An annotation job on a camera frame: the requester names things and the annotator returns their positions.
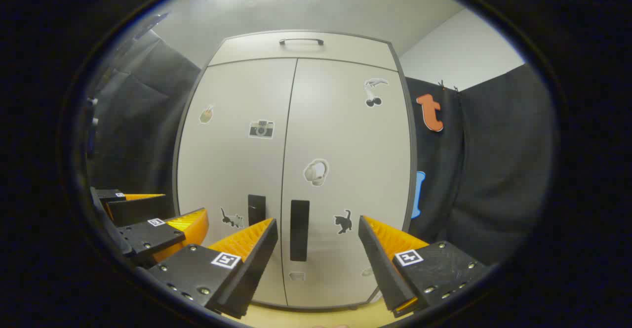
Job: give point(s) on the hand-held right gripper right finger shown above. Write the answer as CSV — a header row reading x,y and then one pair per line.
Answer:
x,y
380,268

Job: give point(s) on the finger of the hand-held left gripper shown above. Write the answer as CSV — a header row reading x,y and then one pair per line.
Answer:
x,y
138,209
148,236

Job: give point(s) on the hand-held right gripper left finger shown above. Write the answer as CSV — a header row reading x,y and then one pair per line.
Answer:
x,y
256,264

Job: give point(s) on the white cabinet door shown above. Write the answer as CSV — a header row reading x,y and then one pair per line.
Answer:
x,y
355,160
232,170

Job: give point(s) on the grey double-door shoe cabinet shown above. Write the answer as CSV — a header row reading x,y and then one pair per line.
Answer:
x,y
301,51

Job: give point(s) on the white cabinet drawer front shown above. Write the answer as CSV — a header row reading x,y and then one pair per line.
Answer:
x,y
247,51

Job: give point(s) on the black backdrop cloth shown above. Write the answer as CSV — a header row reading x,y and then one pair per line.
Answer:
x,y
493,170
138,120

